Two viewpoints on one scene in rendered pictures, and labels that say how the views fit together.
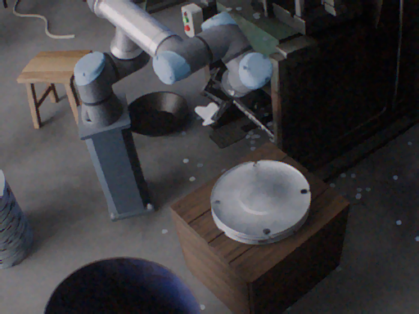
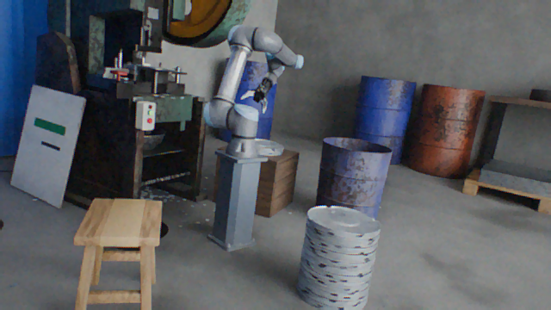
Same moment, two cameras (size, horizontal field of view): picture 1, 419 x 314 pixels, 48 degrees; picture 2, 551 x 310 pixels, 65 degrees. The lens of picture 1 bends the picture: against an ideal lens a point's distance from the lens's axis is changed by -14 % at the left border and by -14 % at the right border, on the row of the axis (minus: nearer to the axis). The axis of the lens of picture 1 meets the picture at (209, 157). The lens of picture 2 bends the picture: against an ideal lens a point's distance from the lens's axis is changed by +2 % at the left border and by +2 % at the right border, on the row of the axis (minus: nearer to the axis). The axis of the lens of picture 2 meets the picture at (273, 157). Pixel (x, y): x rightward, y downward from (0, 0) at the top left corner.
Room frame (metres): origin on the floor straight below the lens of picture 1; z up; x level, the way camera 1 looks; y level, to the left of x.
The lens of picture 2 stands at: (2.47, 2.04, 0.90)
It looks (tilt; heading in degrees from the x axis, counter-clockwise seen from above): 13 degrees down; 234
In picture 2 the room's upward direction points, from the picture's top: 8 degrees clockwise
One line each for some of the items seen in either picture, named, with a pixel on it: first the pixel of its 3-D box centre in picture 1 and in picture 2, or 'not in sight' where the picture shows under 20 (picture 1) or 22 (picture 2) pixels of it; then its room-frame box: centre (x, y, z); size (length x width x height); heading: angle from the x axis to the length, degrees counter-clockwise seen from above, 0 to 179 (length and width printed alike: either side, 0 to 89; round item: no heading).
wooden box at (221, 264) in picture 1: (263, 239); (256, 176); (1.00, -0.13, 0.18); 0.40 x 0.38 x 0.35; 122
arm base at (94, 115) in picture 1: (99, 103); (242, 144); (1.42, 0.34, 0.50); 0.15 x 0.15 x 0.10
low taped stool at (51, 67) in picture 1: (60, 90); (120, 261); (2.06, 0.67, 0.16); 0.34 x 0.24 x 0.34; 69
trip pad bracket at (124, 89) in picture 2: not in sight; (120, 101); (1.88, -0.08, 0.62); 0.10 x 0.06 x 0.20; 25
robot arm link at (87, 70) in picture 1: (93, 75); (244, 120); (1.43, 0.34, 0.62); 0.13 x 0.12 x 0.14; 123
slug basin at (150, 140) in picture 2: not in sight; (135, 138); (1.69, -0.42, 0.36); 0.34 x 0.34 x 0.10
